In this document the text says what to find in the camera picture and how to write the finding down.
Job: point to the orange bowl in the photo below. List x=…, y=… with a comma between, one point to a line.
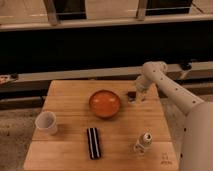
x=104, y=103

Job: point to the white plastic cup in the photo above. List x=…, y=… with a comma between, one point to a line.
x=46, y=122

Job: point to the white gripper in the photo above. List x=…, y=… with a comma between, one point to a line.
x=142, y=83

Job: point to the small red pepper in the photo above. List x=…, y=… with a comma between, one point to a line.
x=131, y=95

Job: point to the metal frame rail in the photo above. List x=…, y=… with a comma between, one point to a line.
x=35, y=81

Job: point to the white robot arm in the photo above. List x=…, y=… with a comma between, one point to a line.
x=197, y=144

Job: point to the small clear spice bottle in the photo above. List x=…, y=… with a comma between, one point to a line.
x=143, y=143

